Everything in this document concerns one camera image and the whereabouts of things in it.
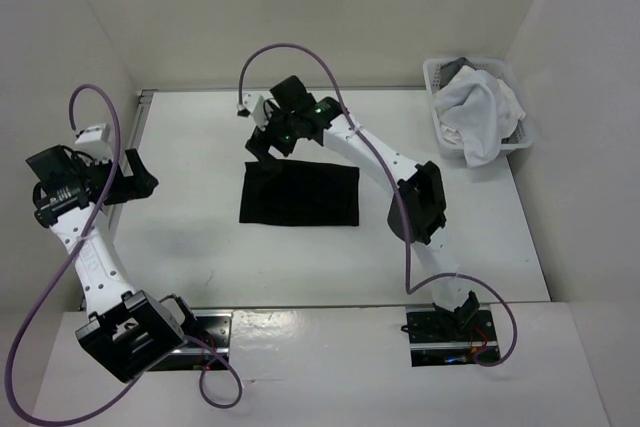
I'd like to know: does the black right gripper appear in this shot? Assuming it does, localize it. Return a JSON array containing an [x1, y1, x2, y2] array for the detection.
[[245, 101, 300, 173]]

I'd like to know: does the black skirt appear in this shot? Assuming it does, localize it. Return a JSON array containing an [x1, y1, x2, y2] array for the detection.
[[239, 160, 360, 227]]

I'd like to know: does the white skirt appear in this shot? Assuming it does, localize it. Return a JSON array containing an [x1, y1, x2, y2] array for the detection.
[[434, 66, 526, 168]]

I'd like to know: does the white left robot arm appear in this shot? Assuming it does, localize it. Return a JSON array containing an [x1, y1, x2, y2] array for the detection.
[[26, 145, 199, 383]]

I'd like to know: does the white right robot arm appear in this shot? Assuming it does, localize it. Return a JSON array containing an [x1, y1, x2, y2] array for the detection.
[[238, 76, 457, 279]]

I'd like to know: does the dark grey garment in basket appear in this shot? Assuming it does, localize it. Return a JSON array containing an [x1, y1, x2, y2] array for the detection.
[[439, 57, 476, 89]]

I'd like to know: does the white plastic basket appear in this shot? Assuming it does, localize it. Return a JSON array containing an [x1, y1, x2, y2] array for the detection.
[[422, 57, 534, 159]]

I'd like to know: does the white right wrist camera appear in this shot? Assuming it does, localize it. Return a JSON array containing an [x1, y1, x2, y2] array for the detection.
[[237, 93, 272, 130]]

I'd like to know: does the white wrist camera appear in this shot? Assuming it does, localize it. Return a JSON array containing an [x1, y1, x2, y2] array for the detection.
[[237, 93, 272, 130], [74, 123, 113, 163]]

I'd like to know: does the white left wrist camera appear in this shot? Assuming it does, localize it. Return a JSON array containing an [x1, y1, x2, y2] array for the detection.
[[74, 123, 113, 163]]

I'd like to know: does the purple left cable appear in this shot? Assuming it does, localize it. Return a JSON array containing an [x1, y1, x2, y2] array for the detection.
[[8, 84, 244, 423]]

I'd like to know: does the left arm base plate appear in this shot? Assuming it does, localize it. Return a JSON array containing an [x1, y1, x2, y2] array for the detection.
[[150, 309, 233, 372]]

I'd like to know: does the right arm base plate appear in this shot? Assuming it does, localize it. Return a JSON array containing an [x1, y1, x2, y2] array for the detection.
[[400, 307, 501, 367]]

